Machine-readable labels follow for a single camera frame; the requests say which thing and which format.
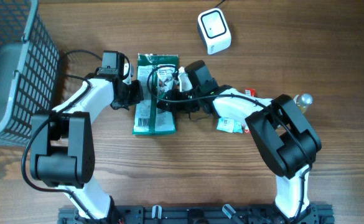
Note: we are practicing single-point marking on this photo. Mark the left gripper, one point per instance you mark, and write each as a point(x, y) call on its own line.
point(136, 96)

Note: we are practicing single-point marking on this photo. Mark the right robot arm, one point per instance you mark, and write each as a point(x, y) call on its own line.
point(283, 136)

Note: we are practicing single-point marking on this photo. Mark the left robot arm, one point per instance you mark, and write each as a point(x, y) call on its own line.
point(60, 156)

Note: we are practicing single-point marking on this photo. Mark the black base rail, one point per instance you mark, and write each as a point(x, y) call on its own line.
point(264, 213)

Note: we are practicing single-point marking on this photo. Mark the grey plastic mesh basket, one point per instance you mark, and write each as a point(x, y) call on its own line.
point(28, 62)

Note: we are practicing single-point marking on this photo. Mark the teal snack packet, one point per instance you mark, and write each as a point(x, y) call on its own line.
point(229, 125)

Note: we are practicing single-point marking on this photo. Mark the green 3M package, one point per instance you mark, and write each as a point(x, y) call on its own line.
point(155, 75)

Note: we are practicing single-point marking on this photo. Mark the red stick sachet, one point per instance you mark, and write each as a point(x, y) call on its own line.
point(250, 92)

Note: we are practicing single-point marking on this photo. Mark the white barcode scanner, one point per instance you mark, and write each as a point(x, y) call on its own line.
point(213, 30)

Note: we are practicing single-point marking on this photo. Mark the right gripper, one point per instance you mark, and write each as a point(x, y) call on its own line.
point(176, 107)

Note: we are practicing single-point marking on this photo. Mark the yellow dish soap bottle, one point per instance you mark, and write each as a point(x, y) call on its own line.
point(303, 101)

